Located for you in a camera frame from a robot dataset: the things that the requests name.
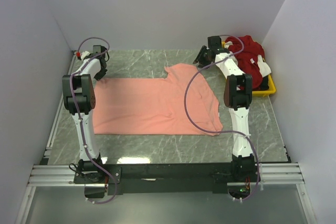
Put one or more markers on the black base crossbar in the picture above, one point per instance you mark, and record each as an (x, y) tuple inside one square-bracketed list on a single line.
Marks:
[(164, 178)]

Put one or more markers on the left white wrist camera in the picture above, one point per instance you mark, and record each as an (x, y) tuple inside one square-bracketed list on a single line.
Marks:
[(82, 55)]

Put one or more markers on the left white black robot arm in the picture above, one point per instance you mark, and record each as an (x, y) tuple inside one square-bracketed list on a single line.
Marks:
[(79, 100)]

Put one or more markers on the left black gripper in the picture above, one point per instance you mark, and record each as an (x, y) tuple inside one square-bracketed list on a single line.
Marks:
[(100, 72)]

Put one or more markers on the yellow plastic bin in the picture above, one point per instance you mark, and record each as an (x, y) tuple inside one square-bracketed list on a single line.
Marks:
[(270, 89)]

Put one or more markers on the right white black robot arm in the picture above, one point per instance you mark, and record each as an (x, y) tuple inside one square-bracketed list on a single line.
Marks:
[(237, 98)]

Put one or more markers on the pink t shirt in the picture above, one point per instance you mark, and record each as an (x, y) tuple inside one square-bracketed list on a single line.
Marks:
[(180, 104)]

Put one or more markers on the aluminium frame rail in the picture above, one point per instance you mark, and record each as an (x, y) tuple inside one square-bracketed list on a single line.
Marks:
[(51, 196)]

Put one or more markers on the black garment in bin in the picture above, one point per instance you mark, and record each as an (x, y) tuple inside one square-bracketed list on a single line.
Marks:
[(264, 86)]

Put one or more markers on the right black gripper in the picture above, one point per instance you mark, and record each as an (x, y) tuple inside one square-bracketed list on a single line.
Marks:
[(203, 56)]

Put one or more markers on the dark red t shirt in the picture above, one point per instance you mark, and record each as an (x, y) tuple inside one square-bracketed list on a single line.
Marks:
[(257, 78)]

